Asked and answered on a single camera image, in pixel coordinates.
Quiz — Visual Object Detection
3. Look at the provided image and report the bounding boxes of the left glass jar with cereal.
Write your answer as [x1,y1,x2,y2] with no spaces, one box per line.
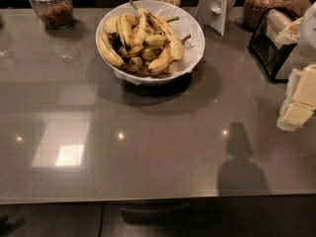
[29,0,73,30]

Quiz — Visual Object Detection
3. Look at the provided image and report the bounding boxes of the tall centre yellow banana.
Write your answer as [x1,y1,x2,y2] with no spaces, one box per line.
[129,0,148,45]

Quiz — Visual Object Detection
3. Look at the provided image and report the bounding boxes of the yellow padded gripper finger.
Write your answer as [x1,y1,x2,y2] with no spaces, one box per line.
[276,64,316,131]

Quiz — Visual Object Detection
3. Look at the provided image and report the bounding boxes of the black wire basket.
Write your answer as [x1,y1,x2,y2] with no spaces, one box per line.
[249,7,297,83]

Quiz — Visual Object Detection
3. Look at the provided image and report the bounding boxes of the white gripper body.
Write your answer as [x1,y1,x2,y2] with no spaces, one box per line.
[298,2,316,62]

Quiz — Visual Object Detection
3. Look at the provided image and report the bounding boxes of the small centre yellow banana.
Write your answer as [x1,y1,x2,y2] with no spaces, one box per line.
[142,35,166,46]

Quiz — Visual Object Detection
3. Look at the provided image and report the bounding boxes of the right glass jar with cereal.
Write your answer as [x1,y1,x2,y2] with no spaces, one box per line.
[243,0,285,31]

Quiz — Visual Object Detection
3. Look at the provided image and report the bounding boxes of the upper left yellow banana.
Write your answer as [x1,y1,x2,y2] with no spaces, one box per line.
[104,13,139,39]

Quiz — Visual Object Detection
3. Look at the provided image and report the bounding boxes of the glass jar with cereal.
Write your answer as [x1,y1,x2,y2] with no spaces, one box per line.
[29,0,73,30]
[243,0,285,31]

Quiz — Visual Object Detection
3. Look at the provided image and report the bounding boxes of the white packets in basket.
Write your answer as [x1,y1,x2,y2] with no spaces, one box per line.
[266,9,302,48]

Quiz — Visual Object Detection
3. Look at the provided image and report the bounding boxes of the long right yellow banana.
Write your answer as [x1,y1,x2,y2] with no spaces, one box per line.
[148,13,184,61]

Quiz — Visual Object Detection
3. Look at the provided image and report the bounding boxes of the left outer yellow banana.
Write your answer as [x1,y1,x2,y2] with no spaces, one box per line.
[98,34,124,67]

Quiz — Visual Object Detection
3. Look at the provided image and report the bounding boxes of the front right yellow banana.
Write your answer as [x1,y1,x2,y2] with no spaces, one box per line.
[146,48,171,74]

